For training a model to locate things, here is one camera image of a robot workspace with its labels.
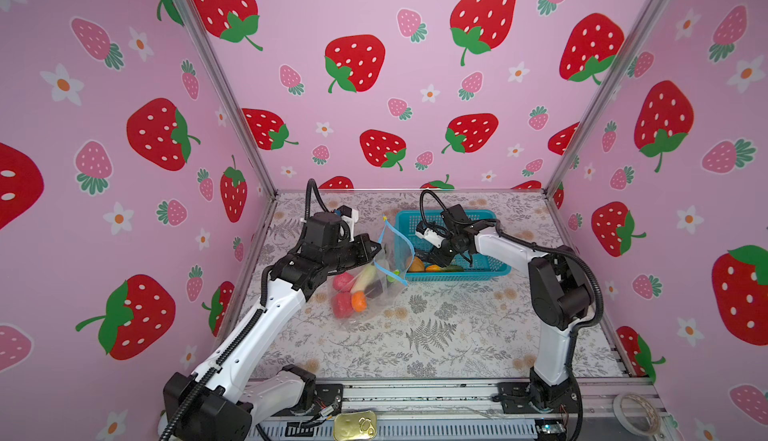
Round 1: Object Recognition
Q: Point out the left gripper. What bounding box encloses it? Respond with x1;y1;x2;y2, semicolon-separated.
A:
322;235;381;276

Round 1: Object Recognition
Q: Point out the magenta toy fruit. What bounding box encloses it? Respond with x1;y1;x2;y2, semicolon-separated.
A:
332;272;356;292

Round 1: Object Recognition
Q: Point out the teal plastic basket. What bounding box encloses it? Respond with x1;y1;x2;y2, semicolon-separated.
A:
394;208;513;282

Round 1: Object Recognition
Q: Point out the red toy pepper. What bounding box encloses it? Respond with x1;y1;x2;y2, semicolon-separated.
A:
331;292;355;319

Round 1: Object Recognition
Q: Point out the clear zip top bag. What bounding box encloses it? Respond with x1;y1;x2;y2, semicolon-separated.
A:
330;216;415;324

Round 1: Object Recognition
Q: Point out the orange toy fruit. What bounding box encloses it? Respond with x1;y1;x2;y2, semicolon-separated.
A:
350;291;368;313

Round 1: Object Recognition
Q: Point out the dark eggplant toy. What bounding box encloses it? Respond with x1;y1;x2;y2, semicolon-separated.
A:
363;279;387;300

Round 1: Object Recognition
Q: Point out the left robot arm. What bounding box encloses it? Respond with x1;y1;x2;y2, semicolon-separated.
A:
159;234;382;440

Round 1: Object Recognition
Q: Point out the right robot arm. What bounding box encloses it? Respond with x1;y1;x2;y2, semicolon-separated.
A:
416;220;603;412

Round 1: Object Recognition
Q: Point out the gold tin can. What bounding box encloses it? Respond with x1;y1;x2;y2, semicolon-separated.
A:
333;410;378;441

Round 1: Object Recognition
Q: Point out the clear tape roll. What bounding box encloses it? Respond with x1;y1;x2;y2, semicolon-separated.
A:
612;393;662;437

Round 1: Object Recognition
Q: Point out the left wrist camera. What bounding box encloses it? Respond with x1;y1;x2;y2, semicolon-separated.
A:
299;205;359;259

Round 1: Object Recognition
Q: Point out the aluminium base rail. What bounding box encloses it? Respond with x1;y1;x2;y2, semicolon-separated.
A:
182;374;682;441

